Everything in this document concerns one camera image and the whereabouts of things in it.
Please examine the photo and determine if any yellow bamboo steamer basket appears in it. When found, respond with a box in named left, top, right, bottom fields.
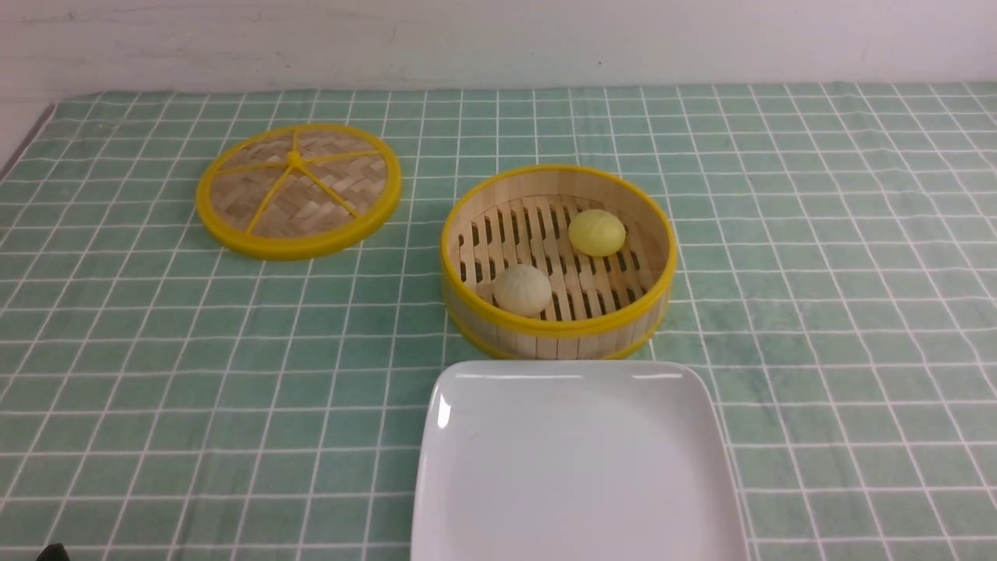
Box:
left=439, top=164, right=678, bottom=360

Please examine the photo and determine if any yellow steamed bun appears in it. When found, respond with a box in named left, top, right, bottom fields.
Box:
left=569, top=209, right=627, bottom=258

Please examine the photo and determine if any green checkered tablecloth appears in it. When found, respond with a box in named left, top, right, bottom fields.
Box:
left=1, top=83, right=996, bottom=560

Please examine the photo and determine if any white square plate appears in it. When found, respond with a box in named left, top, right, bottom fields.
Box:
left=410, top=360, right=750, bottom=560

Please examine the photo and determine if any yellow bamboo steamer lid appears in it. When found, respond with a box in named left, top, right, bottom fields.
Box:
left=195, top=123, right=402, bottom=260

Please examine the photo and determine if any white steamed bun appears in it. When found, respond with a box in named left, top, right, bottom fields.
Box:
left=492, top=265, right=553, bottom=317

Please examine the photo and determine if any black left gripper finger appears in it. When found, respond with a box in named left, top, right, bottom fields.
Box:
left=37, top=544, right=70, bottom=561

